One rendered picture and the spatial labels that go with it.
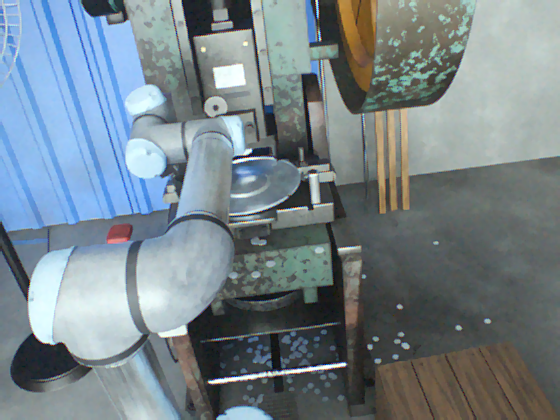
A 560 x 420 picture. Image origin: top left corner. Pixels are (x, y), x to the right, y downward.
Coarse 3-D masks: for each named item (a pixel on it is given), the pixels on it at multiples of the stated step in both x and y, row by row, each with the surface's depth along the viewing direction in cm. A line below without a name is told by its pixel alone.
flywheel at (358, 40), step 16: (336, 0) 147; (352, 0) 141; (368, 0) 122; (352, 16) 142; (368, 16) 125; (352, 32) 141; (368, 32) 128; (352, 48) 138; (368, 48) 131; (352, 64) 138; (368, 64) 124; (368, 80) 120
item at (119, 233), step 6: (114, 228) 127; (120, 228) 127; (126, 228) 127; (132, 228) 127; (108, 234) 125; (114, 234) 125; (120, 234) 124; (126, 234) 124; (108, 240) 123; (114, 240) 123; (120, 240) 123; (126, 240) 124
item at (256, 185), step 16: (240, 160) 145; (256, 160) 144; (272, 160) 143; (240, 176) 136; (256, 176) 135; (272, 176) 135; (288, 176) 134; (240, 192) 129; (256, 192) 128; (272, 192) 128; (240, 208) 124; (256, 208) 123
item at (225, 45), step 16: (240, 16) 123; (192, 32) 121; (208, 32) 119; (224, 32) 117; (240, 32) 117; (208, 48) 118; (224, 48) 118; (240, 48) 119; (208, 64) 120; (224, 64) 120; (240, 64) 121; (256, 64) 121; (208, 80) 122; (224, 80) 122; (240, 80) 123; (256, 80) 123; (208, 96) 124; (224, 96) 125; (240, 96) 125; (256, 96) 125; (208, 112) 125; (224, 112) 126; (240, 112) 125; (256, 112) 127; (256, 128) 127
